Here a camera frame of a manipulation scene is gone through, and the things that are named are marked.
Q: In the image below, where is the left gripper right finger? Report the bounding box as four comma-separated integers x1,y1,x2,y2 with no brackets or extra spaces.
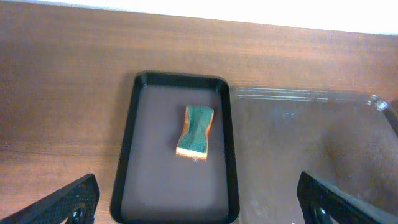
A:
297,171,397,224

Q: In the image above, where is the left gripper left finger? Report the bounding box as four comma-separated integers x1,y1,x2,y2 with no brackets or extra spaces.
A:
1,174,100,224

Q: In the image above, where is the green and orange sponge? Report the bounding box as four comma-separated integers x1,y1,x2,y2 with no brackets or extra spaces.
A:
175,105,214,160

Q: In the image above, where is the large brown tray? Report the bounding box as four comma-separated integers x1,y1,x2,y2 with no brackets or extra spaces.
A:
231,87,397,223

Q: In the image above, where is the small black tray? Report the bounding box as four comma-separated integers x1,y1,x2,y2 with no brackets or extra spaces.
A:
110,71,240,223

